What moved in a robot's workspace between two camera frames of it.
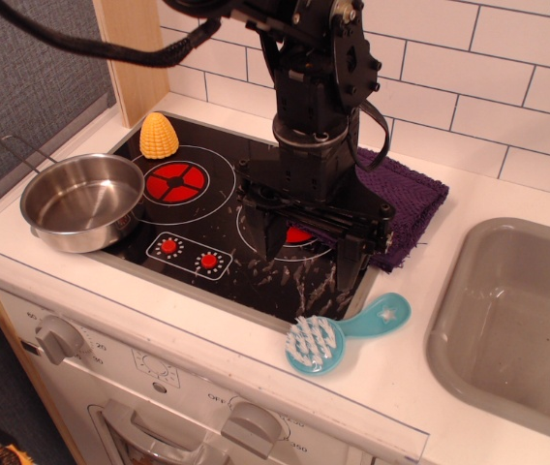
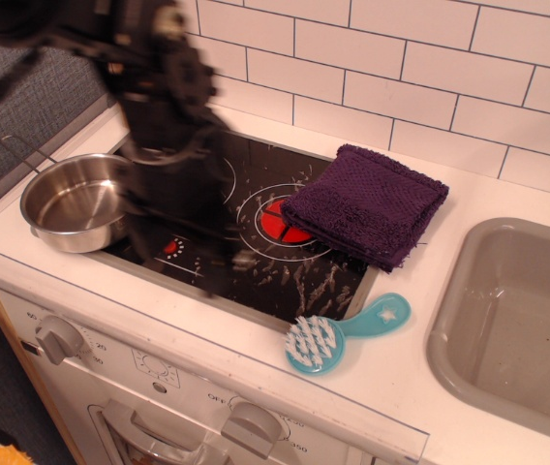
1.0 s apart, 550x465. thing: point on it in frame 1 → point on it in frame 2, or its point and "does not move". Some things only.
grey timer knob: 59,338 does not move
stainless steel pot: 80,203 does not move
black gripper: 322,186 → 181,179
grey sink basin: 507,327 does not move
